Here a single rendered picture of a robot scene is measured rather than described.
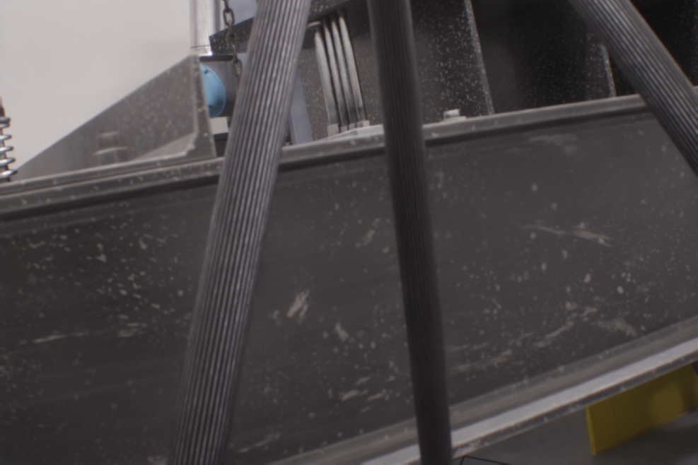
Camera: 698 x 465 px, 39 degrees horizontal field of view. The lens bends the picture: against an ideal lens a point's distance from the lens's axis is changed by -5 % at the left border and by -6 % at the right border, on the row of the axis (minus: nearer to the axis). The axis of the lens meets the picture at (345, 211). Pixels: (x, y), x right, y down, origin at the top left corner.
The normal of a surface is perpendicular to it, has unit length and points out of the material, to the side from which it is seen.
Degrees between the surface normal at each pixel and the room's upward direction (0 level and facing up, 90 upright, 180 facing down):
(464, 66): 90
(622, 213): 90
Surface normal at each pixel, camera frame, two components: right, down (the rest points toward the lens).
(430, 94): -0.85, 0.17
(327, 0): -0.72, 0.14
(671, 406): 0.49, -0.08
